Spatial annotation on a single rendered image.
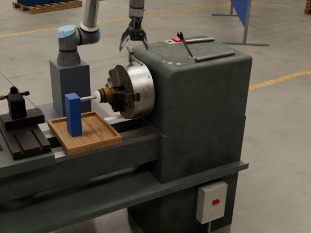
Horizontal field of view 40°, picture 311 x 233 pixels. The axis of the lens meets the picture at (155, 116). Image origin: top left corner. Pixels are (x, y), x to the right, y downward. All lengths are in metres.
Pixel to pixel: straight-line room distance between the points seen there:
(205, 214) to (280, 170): 1.22
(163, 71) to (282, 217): 1.57
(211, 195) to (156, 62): 0.93
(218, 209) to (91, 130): 1.01
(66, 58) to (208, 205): 1.29
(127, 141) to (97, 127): 0.20
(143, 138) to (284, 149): 2.07
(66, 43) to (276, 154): 2.25
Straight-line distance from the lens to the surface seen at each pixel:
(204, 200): 2.74
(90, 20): 2.71
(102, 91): 2.33
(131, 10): 2.16
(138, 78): 2.29
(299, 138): 4.44
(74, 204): 2.44
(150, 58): 2.44
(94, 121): 2.52
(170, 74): 2.26
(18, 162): 2.12
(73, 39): 2.74
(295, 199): 3.55
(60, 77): 2.73
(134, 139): 2.37
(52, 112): 2.97
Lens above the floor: 2.03
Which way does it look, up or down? 27 degrees down
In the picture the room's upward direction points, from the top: 2 degrees clockwise
